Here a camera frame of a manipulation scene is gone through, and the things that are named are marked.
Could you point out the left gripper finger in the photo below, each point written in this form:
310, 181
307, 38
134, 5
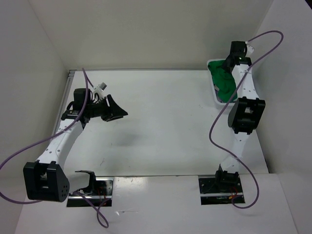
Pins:
115, 110
109, 118

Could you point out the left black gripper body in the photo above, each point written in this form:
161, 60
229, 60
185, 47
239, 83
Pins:
99, 109

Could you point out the green t shirt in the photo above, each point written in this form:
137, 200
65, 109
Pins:
223, 81

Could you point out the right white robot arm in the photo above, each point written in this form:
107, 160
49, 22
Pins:
245, 114

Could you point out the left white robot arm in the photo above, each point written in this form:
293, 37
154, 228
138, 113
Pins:
45, 179

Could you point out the white plastic basket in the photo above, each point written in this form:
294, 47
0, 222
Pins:
245, 89

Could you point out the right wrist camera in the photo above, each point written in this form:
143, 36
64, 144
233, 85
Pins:
249, 49

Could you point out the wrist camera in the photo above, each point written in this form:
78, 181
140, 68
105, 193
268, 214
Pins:
249, 49
99, 90

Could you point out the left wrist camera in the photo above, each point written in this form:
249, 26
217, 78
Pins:
99, 90

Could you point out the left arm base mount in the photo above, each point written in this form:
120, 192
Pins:
99, 192

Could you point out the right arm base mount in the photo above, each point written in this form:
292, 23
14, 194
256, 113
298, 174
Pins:
212, 193

